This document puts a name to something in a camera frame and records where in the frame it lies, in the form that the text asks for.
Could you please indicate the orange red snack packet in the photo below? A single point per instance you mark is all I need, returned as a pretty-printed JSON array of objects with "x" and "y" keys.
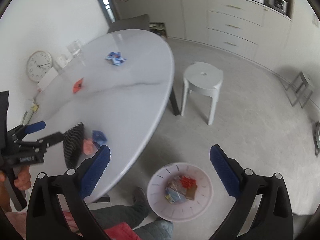
[{"x": 78, "y": 86}]

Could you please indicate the person's grey quilted legs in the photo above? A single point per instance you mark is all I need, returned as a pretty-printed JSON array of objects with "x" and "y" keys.
[{"x": 123, "y": 222}]

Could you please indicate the person's left hand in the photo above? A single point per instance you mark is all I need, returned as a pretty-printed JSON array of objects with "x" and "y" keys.
[{"x": 22, "y": 182}]

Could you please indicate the silver microwave oven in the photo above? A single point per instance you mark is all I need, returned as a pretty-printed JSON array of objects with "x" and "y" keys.
[{"x": 278, "y": 5}]

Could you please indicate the grey exercise machine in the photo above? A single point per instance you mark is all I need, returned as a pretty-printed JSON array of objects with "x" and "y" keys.
[{"x": 316, "y": 137}]

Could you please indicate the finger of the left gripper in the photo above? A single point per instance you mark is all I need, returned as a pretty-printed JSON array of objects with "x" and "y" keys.
[
  {"x": 41, "y": 144},
  {"x": 23, "y": 130}
]

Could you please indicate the dark blue wrapper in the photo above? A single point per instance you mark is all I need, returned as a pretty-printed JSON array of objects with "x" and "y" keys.
[{"x": 99, "y": 139}]

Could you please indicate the red paper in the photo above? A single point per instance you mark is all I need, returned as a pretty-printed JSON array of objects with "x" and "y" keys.
[{"x": 187, "y": 182}]

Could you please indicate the grey metal step stool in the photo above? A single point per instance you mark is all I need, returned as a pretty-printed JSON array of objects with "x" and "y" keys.
[{"x": 300, "y": 90}]

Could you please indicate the beige drawer cabinet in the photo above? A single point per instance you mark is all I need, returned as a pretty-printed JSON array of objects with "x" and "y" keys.
[{"x": 248, "y": 29}]

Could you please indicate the clear drinking glass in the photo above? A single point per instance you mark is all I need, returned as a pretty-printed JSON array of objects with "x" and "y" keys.
[{"x": 75, "y": 48}]

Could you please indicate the light blue plastic bag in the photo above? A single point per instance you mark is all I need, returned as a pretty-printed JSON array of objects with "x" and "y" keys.
[{"x": 174, "y": 197}]

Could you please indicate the tall beige cupboard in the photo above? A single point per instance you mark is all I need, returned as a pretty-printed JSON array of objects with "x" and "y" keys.
[{"x": 184, "y": 19}]

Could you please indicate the grey dining chair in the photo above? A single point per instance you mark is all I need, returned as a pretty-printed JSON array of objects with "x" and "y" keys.
[{"x": 140, "y": 22}]

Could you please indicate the white round plastic stool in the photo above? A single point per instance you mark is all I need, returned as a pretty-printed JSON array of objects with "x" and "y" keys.
[{"x": 205, "y": 79}]

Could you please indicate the white plastic trash basket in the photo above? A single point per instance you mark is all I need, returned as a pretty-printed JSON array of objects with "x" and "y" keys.
[{"x": 179, "y": 192}]

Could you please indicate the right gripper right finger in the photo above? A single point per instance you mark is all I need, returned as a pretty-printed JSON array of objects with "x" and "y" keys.
[{"x": 273, "y": 219}]

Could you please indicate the white power strip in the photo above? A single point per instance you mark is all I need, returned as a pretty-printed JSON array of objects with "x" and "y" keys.
[{"x": 28, "y": 114}]

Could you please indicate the blue snack wrapper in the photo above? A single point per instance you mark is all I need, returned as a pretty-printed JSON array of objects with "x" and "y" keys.
[{"x": 116, "y": 58}]

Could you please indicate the white card stand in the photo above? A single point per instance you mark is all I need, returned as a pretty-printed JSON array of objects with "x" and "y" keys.
[{"x": 47, "y": 79}]

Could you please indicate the pink paper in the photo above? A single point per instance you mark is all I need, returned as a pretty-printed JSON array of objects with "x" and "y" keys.
[{"x": 89, "y": 147}]

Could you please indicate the brown cardboard piece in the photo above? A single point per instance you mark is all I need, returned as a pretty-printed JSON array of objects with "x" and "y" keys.
[{"x": 190, "y": 193}]

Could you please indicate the round white wall clock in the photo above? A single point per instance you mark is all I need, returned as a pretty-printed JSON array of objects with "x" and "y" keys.
[{"x": 38, "y": 65}]

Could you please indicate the small clear glass cup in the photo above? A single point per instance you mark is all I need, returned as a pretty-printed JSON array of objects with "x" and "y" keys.
[{"x": 62, "y": 61}]

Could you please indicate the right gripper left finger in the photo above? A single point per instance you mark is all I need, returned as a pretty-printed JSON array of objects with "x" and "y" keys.
[{"x": 45, "y": 217}]

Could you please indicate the black foam fruit net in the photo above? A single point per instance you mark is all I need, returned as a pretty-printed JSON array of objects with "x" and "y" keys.
[{"x": 72, "y": 145}]

